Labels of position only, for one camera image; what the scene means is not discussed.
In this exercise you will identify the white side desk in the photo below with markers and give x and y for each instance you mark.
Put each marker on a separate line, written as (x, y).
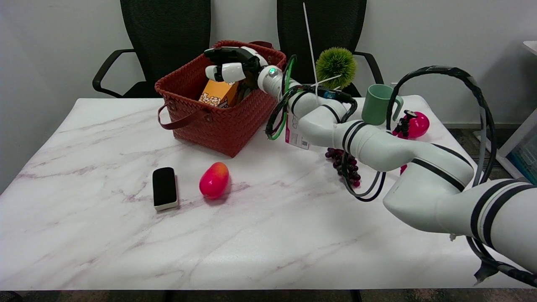
(531, 46)

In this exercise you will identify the purple grape bunch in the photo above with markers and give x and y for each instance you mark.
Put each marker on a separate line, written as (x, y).
(352, 167)

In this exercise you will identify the pink egg-shaped toy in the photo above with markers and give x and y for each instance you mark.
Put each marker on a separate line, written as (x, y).
(420, 125)

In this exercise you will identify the red woven basket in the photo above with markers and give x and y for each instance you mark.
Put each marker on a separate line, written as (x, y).
(218, 126)

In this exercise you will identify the black mesh office chair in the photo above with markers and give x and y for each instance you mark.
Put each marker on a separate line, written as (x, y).
(168, 33)
(331, 25)

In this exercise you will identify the red yellow mango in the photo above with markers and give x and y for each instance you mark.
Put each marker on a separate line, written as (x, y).
(214, 180)

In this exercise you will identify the white pink small carton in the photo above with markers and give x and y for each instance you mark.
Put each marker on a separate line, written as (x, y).
(293, 138)

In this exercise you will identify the pink flexible tripod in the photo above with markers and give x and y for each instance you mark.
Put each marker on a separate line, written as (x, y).
(403, 126)

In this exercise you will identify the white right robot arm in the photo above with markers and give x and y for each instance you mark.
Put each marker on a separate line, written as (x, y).
(419, 167)

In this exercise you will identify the white zip tie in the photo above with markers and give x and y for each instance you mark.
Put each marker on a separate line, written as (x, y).
(310, 46)

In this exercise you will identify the green spiky ball plant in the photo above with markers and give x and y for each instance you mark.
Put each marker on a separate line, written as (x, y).
(336, 67)

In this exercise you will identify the black whiteboard eraser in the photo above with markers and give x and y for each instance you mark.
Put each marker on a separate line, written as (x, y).
(164, 186)

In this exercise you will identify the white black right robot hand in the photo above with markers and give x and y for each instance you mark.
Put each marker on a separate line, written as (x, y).
(245, 63)

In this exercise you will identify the yellow popcorn box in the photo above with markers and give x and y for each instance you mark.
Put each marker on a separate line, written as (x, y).
(218, 94)

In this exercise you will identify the white desk leg frame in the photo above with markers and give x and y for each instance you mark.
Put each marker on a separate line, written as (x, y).
(509, 147)

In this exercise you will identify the black object in basket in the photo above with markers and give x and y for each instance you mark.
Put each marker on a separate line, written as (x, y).
(246, 93)

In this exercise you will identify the green mug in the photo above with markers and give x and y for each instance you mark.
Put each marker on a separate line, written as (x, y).
(375, 105)

